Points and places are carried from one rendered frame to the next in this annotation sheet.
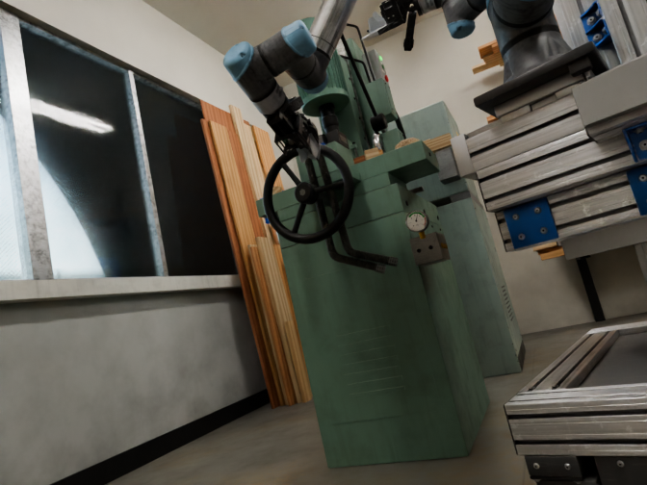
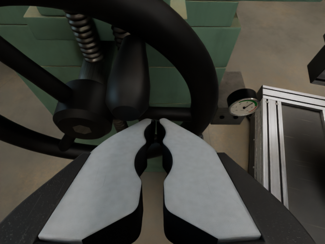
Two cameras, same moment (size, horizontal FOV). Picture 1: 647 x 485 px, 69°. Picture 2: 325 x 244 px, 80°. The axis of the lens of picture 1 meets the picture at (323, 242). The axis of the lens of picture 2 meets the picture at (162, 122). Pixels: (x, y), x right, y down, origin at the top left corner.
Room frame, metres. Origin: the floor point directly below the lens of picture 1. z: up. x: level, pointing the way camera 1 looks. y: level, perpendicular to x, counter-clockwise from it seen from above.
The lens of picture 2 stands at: (1.15, -0.01, 0.99)
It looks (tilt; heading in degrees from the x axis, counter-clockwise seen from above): 59 degrees down; 335
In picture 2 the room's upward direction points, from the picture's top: 2 degrees clockwise
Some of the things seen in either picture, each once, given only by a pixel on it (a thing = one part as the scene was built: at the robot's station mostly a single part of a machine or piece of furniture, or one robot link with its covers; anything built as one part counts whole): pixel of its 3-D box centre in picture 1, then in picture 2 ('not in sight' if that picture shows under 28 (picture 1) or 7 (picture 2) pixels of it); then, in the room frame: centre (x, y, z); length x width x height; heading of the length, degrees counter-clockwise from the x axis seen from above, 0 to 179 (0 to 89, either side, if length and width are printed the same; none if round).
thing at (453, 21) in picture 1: (462, 13); not in sight; (1.30, -0.56, 1.25); 0.11 x 0.08 x 0.11; 28
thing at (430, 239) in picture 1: (430, 249); (226, 98); (1.37, -0.30, 0.58); 0.12 x 0.08 x 0.08; 156
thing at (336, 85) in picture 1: (317, 68); not in sight; (1.61, -0.12, 1.35); 0.18 x 0.18 x 0.31
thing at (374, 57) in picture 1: (376, 73); not in sight; (1.84, -0.38, 1.40); 0.10 x 0.06 x 0.16; 156
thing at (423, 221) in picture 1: (418, 224); (240, 103); (1.31, -0.27, 0.65); 0.06 x 0.04 x 0.08; 66
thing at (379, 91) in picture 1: (381, 102); not in sight; (1.74, -0.35, 1.23); 0.09 x 0.08 x 0.15; 156
